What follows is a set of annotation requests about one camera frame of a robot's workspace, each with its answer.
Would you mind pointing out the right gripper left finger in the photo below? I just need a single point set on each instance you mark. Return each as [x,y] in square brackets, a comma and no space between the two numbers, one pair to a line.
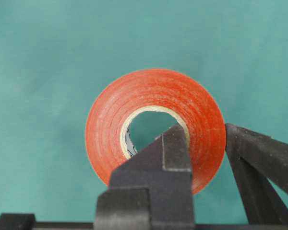
[150,191]

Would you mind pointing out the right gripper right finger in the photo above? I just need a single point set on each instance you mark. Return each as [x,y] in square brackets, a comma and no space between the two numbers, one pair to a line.
[259,161]

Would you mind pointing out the orange-red tape roll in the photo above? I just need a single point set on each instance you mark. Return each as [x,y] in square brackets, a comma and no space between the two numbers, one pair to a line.
[157,90]

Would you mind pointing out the green table cloth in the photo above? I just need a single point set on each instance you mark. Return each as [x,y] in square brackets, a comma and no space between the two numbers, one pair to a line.
[56,57]

